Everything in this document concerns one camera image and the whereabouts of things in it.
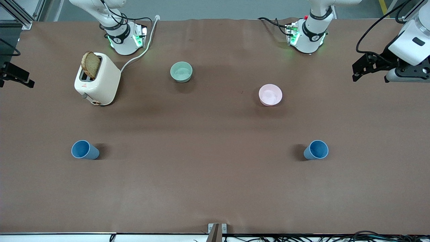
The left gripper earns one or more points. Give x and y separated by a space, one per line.
384 60

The blue plastic cup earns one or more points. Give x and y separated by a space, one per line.
85 150
316 150

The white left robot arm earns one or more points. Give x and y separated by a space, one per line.
310 37

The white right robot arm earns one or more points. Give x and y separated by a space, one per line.
122 43

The brown bread slice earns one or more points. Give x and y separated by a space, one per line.
90 65

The cream white toaster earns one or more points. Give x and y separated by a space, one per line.
104 84

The pink bowl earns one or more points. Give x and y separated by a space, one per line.
270 95

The mint green bowl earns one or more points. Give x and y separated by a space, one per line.
181 72

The brown table cover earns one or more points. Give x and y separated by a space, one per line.
215 174

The aluminium frame profile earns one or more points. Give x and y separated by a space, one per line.
23 18

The metal mounting bracket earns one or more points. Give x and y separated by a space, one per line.
222 229

